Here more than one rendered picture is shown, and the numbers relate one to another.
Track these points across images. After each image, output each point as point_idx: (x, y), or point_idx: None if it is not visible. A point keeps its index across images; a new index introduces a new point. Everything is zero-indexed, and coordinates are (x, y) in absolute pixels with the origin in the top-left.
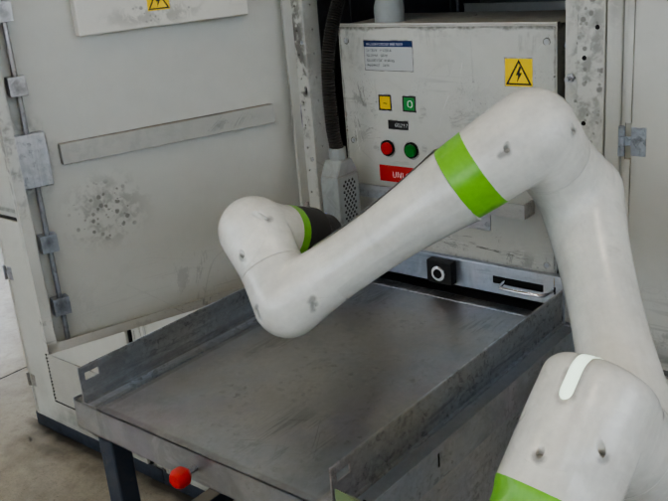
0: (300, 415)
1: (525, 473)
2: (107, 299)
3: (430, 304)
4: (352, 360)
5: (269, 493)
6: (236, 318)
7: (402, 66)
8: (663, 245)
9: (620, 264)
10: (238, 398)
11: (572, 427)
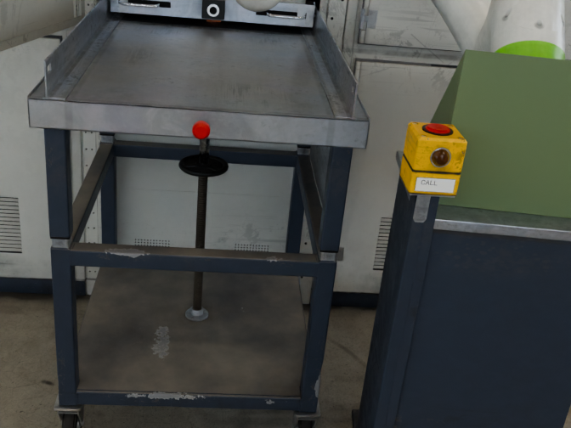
0: (240, 86)
1: (535, 36)
2: None
3: (216, 33)
4: (219, 60)
5: (288, 122)
6: (84, 43)
7: None
8: None
9: None
10: (176, 83)
11: (550, 8)
